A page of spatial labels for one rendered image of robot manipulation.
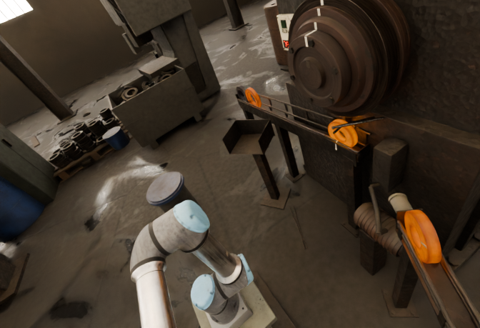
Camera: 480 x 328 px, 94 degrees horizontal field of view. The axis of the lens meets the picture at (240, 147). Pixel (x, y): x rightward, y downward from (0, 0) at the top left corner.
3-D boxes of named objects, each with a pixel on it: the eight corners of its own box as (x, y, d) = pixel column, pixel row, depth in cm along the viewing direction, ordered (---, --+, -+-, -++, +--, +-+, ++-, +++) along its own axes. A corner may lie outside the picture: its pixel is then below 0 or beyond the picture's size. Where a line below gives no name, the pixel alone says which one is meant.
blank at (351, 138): (329, 115, 112) (324, 118, 112) (356, 123, 99) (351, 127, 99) (334, 139, 120) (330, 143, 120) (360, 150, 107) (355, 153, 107)
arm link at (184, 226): (221, 278, 104) (146, 214, 72) (248, 259, 105) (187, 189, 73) (231, 304, 94) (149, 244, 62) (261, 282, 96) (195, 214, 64)
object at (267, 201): (263, 184, 200) (235, 119, 157) (292, 189, 186) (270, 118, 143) (254, 204, 188) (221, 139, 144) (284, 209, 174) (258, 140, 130)
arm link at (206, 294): (199, 293, 103) (183, 284, 95) (224, 275, 104) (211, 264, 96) (207, 321, 94) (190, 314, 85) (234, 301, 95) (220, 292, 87)
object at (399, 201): (405, 202, 86) (406, 191, 83) (417, 222, 79) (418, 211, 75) (388, 204, 87) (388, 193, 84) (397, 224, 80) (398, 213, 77)
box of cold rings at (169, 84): (189, 101, 398) (166, 58, 350) (208, 115, 335) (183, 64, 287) (137, 133, 373) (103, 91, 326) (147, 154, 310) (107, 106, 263)
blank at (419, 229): (419, 246, 77) (408, 247, 78) (411, 202, 77) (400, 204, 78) (446, 275, 62) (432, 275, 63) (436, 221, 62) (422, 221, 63)
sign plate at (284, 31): (286, 48, 128) (279, 13, 117) (320, 53, 108) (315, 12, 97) (283, 50, 128) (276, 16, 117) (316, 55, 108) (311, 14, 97)
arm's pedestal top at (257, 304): (221, 374, 96) (217, 373, 94) (194, 304, 120) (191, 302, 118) (278, 319, 103) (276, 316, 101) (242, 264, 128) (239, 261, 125)
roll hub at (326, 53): (302, 91, 104) (290, 28, 87) (353, 110, 83) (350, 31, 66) (292, 97, 103) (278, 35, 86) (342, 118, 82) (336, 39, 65)
